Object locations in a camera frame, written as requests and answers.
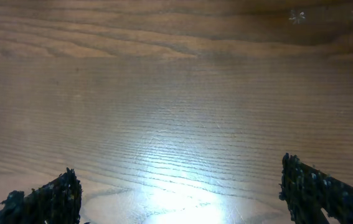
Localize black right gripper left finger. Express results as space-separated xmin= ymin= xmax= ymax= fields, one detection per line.
xmin=0 ymin=168 xmax=82 ymax=224

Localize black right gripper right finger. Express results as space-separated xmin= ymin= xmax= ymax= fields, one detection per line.
xmin=279 ymin=154 xmax=353 ymax=224

